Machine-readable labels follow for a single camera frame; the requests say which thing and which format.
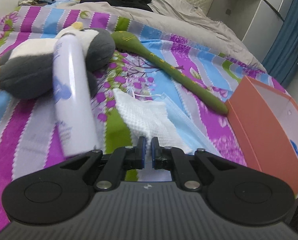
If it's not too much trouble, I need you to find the orange cardboard box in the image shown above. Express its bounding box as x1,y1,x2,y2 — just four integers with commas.
225,76,298,194

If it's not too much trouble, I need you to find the blue face mask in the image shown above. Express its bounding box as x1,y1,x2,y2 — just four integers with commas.
134,93,221,157

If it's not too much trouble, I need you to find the blue plastic snack bag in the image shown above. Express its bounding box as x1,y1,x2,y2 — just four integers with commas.
290,140,298,158

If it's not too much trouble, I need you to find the white lilac spray can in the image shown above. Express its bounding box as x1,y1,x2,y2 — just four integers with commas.
52,33,99,157

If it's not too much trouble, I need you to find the striped colourful bed sheet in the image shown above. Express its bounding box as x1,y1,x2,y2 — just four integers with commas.
0,7,282,231

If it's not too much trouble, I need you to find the grey white penguin plush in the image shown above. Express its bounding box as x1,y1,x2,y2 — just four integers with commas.
0,22,115,100

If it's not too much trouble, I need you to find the blue curtain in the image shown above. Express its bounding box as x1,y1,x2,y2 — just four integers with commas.
263,0,298,88

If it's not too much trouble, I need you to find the green plush massage stick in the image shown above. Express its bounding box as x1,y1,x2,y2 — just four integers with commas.
111,31,229,115

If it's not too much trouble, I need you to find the grey wardrobe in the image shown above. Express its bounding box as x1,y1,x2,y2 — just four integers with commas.
207,0,293,62

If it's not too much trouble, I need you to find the grey duvet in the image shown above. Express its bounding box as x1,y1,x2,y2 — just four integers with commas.
56,0,265,71

